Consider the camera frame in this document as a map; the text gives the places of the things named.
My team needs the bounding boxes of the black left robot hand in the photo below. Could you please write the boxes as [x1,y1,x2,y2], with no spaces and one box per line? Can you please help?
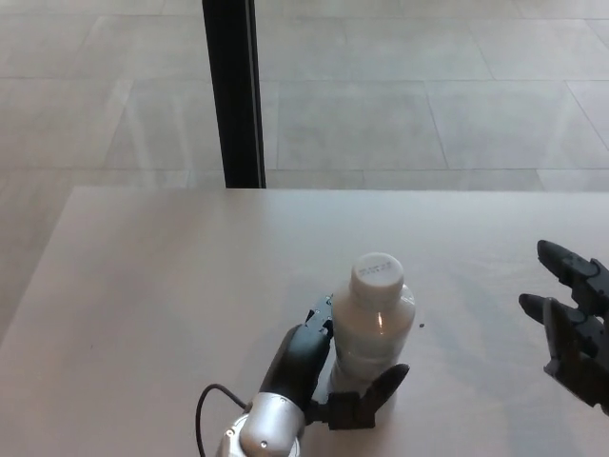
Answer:
[258,293,411,432]

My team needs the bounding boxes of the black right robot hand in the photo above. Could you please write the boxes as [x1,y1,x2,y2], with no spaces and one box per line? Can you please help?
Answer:
[518,239,609,416]

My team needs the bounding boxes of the white plastic bottle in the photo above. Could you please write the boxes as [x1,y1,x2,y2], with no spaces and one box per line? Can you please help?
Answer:
[326,280,419,416]

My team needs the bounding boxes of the white screw cap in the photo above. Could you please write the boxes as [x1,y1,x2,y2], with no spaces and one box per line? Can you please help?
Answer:
[349,253,406,303]

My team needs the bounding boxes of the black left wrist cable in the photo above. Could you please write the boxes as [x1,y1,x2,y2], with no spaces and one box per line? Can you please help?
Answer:
[195,383,252,457]

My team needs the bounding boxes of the black window frame post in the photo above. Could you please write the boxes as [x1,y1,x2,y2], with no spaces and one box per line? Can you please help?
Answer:
[202,0,267,189]

